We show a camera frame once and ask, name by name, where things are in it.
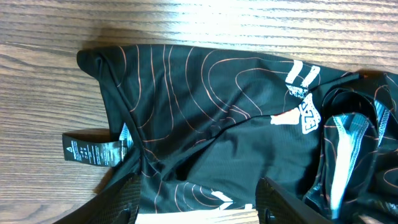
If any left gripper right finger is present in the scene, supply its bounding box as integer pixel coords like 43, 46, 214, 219
256, 177, 332, 224

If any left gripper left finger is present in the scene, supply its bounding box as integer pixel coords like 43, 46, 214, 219
54, 174, 141, 224

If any black orange patterned t-shirt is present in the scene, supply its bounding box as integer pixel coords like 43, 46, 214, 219
62, 45, 397, 223

